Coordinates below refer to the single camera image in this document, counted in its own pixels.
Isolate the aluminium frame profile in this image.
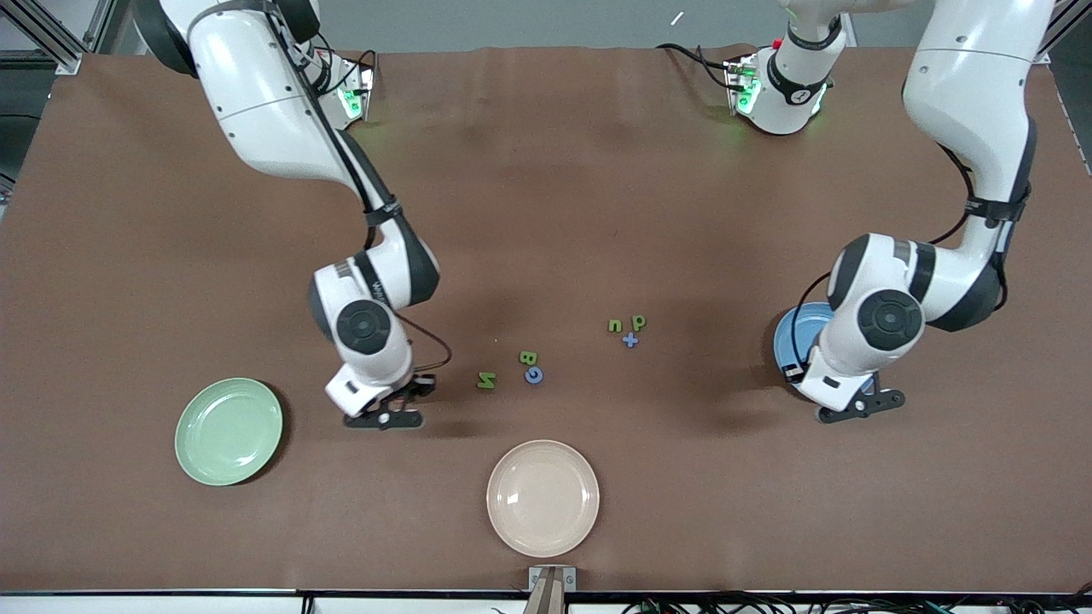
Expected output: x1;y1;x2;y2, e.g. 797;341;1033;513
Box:
0;0;116;76

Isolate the blue plate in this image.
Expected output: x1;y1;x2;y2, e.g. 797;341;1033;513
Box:
773;302;880;402

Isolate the metal connector box green light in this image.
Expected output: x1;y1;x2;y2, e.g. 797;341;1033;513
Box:
337;64;377;123
723;54;762;116

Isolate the beige plate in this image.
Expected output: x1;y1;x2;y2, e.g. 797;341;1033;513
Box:
486;439;601;559

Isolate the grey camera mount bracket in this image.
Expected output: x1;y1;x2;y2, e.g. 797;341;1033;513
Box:
522;565;578;614

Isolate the brown table cover sheet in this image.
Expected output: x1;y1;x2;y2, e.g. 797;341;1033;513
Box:
0;44;1092;595

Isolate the black arm base cable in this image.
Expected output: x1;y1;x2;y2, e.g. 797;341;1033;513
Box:
655;41;736;90
316;47;379;90

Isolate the green plate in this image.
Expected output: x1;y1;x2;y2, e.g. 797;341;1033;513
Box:
174;378;284;488

